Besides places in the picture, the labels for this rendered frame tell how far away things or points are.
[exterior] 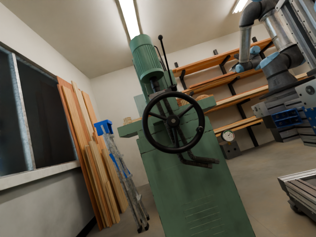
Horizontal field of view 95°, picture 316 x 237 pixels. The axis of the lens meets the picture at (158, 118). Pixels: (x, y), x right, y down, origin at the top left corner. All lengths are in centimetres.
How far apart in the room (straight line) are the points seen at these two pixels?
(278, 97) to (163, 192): 89
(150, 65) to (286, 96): 87
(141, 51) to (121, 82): 260
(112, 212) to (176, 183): 140
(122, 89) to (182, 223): 311
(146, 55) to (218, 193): 95
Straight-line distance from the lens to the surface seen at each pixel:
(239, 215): 100
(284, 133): 115
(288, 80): 120
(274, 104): 115
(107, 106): 359
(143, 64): 107
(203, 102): 90
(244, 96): 330
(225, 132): 84
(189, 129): 85
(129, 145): 334
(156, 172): 85
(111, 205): 215
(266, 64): 123
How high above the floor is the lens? 74
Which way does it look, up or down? 9 degrees up
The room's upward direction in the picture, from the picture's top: 19 degrees counter-clockwise
